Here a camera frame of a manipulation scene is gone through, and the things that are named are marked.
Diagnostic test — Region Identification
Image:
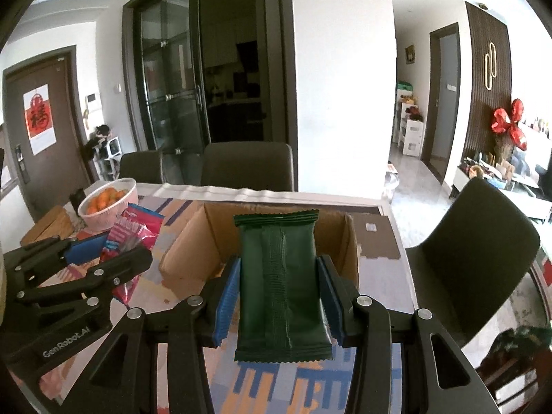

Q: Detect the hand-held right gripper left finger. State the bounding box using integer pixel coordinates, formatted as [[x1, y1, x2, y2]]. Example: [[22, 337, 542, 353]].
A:
[[56, 259, 241, 414]]

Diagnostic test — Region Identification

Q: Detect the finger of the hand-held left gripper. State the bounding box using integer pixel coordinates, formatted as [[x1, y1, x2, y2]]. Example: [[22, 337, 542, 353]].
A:
[[3, 231, 111, 289], [16, 246, 154, 308]]

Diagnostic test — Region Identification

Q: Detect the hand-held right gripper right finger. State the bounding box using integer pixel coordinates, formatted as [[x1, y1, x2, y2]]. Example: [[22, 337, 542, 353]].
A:
[[317, 255, 496, 414]]

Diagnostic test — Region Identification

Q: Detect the pink striped snack packet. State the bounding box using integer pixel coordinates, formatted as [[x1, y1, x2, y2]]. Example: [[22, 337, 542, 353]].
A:
[[100, 218, 159, 307]]

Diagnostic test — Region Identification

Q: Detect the dark green snack packet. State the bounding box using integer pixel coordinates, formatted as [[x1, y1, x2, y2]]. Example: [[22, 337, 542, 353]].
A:
[[233, 209, 334, 362]]

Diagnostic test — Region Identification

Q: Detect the brown cardboard box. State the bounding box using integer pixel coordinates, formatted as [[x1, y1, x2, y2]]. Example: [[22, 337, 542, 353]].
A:
[[159, 200, 404, 307]]

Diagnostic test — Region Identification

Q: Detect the person's left hand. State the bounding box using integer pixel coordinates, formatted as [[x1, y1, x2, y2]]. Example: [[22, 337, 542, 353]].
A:
[[39, 360, 89, 400]]

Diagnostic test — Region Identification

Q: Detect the white basket of oranges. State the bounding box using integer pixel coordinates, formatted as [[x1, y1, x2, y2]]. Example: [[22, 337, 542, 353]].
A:
[[78, 178, 139, 231]]

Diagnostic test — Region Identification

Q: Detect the small black object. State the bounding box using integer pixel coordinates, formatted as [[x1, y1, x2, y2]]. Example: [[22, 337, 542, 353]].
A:
[[69, 187, 87, 214]]

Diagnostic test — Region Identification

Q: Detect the pink and blue snack packet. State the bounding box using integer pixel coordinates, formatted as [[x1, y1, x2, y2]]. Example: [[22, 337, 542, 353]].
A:
[[123, 204, 166, 234]]

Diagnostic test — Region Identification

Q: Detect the pile of oranges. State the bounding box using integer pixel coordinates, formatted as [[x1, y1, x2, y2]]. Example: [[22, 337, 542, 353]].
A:
[[84, 185, 129, 215]]

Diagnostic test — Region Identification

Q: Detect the brown entry door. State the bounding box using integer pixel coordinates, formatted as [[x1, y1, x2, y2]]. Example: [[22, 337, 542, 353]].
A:
[[2, 45, 93, 223]]

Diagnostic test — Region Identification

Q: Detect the dark dining chair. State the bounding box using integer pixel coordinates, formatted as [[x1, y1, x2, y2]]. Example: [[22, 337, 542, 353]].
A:
[[200, 141, 295, 193], [118, 150, 164, 184], [405, 178, 542, 348]]

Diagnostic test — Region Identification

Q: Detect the white stool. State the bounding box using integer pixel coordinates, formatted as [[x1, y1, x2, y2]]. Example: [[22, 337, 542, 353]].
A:
[[95, 136, 121, 181]]

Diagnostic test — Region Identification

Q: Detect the black and white plush toy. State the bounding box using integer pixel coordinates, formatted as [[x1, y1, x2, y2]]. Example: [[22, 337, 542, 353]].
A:
[[83, 124, 110, 160]]

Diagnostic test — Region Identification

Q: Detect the red and white door poster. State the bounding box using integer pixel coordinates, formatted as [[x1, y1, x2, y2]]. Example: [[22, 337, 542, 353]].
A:
[[22, 87, 58, 155]]

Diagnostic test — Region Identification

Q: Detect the clear plastic bag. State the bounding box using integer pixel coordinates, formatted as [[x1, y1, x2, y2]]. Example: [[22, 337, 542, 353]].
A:
[[382, 164, 400, 203]]

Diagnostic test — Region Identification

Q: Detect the white shelf unit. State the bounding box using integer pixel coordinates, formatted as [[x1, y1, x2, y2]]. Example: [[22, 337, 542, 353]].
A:
[[397, 80, 425, 158]]

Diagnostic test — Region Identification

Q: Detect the dark framed glass door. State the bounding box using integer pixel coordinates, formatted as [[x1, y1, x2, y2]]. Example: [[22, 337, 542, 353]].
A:
[[123, 0, 212, 154]]

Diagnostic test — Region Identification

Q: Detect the white low cabinet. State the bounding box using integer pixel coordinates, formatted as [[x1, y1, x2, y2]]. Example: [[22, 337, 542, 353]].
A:
[[451, 121, 552, 225]]

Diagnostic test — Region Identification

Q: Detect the dark interior door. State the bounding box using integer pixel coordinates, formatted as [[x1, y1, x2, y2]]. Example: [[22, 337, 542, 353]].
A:
[[420, 21, 461, 182]]

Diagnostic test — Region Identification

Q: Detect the red foil balloon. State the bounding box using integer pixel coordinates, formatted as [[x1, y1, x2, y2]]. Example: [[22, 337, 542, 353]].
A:
[[493, 98, 529, 151]]

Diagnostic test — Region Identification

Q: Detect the door lock handle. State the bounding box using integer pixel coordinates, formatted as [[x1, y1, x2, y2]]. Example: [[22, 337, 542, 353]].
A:
[[14, 146, 31, 184]]

